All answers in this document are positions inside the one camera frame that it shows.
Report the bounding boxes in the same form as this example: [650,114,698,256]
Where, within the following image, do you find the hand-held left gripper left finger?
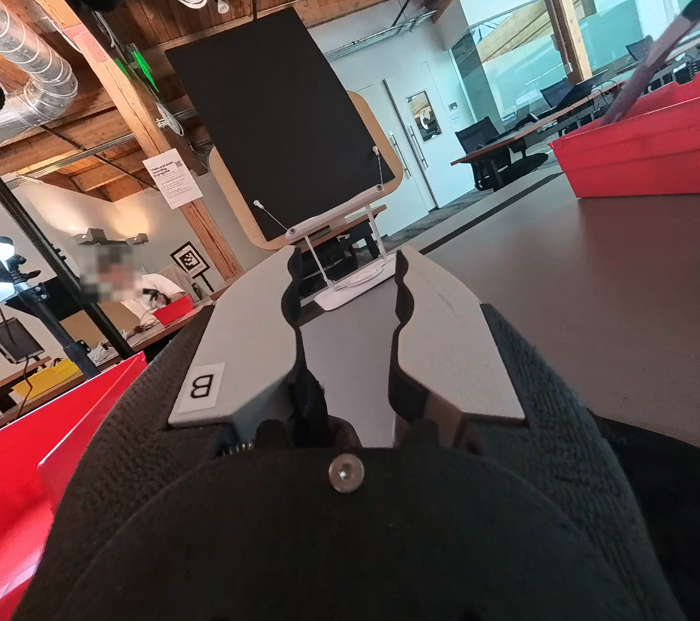
[167,246,305,446]

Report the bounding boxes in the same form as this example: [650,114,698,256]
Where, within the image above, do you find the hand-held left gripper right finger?
[388,246,527,448]

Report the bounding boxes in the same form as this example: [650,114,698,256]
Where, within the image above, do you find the red plastic bin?
[548,80,700,199]
[0,350,148,621]
[152,294,196,327]

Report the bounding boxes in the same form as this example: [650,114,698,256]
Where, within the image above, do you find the dark grey usb hub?
[602,3,700,125]

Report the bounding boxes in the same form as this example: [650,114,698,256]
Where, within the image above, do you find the black white marker sign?
[170,241,213,284]

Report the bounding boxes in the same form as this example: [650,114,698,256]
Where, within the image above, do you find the white acrylic board stand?
[253,145,397,311]

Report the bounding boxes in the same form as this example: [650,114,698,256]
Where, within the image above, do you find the white paper sign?
[142,145,205,211]

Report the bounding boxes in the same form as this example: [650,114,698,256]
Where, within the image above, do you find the yellow plastic bin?
[11,358,83,399]

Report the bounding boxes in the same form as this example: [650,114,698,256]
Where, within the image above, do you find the black pole with disc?
[0,177,137,378]

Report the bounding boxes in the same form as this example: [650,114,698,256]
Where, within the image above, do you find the black display board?
[164,6,405,251]

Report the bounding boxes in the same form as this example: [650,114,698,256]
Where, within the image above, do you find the long wooden desk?
[451,80,621,179]

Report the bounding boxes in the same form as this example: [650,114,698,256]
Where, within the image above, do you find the black office chair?
[455,117,549,191]

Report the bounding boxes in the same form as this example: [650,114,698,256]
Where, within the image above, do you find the black light stand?
[0,252,102,378]

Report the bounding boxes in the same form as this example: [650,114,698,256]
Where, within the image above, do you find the green exit sign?
[114,44,160,93]

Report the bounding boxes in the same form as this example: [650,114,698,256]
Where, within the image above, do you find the wooden post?
[522,0,594,83]
[0,0,245,280]

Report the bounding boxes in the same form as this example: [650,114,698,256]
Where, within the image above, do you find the silver ventilation duct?
[0,3,79,143]

